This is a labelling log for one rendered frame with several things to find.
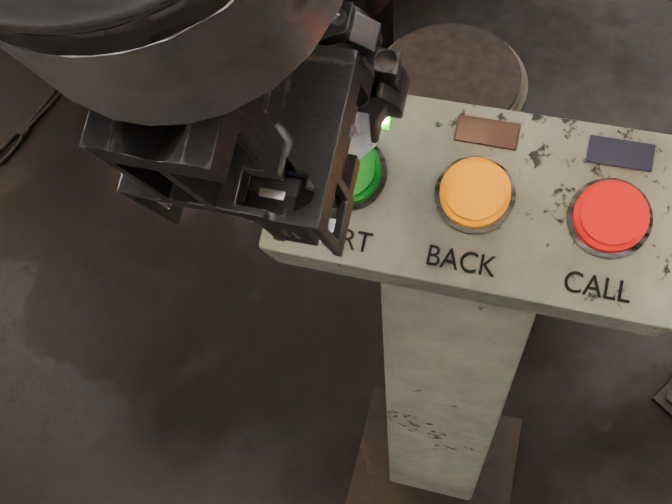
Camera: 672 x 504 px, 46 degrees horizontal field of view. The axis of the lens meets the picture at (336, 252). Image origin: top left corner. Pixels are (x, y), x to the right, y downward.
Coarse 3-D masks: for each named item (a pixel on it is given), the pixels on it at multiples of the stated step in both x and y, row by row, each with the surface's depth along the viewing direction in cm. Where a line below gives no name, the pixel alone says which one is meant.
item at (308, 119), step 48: (336, 48) 26; (288, 96) 26; (336, 96) 26; (96, 144) 20; (144, 144) 20; (192, 144) 20; (240, 144) 22; (288, 144) 26; (336, 144) 25; (144, 192) 26; (192, 192) 23; (240, 192) 25; (288, 192) 26; (336, 192) 28; (288, 240) 30; (336, 240) 28
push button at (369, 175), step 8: (368, 152) 45; (376, 152) 46; (360, 160) 45; (368, 160) 45; (376, 160) 46; (360, 168) 45; (368, 168) 45; (376, 168) 45; (360, 176) 45; (368, 176) 45; (376, 176) 45; (360, 184) 45; (368, 184) 45; (376, 184) 45; (360, 192) 45; (368, 192) 45; (360, 200) 45
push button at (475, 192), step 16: (464, 160) 45; (480, 160) 45; (448, 176) 45; (464, 176) 44; (480, 176) 44; (496, 176) 44; (448, 192) 44; (464, 192) 44; (480, 192) 44; (496, 192) 44; (448, 208) 44; (464, 208) 44; (480, 208) 44; (496, 208) 44; (464, 224) 44; (480, 224) 44
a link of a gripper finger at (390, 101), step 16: (384, 48) 29; (384, 64) 29; (400, 64) 29; (384, 80) 30; (400, 80) 30; (384, 96) 30; (400, 96) 31; (368, 112) 32; (384, 112) 32; (400, 112) 31
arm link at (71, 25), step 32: (0, 0) 13; (32, 0) 13; (64, 0) 13; (96, 0) 13; (128, 0) 13; (160, 0) 14; (192, 0) 14; (224, 0) 14; (0, 32) 14; (32, 32) 14; (64, 32) 14; (96, 32) 14; (128, 32) 14; (160, 32) 14
